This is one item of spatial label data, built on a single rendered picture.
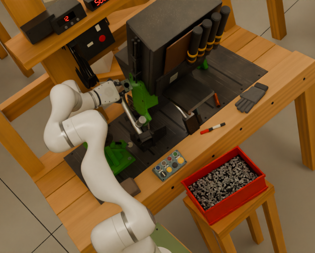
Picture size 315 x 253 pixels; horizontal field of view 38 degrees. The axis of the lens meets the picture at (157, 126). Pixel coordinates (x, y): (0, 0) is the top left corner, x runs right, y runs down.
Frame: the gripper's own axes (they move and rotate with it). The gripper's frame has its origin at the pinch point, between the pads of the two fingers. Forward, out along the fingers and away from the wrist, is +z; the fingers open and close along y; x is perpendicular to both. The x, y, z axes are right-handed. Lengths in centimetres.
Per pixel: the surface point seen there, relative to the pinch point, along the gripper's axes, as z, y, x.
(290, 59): 85, -22, -19
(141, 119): 0.9, -17.5, -0.4
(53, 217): -26, -48, 149
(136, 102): 3.1, -9.0, 1.6
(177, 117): 25.0, -23.8, 10.1
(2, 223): -56, -35, 178
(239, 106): 46, -32, -13
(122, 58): 9.2, 14.6, 6.4
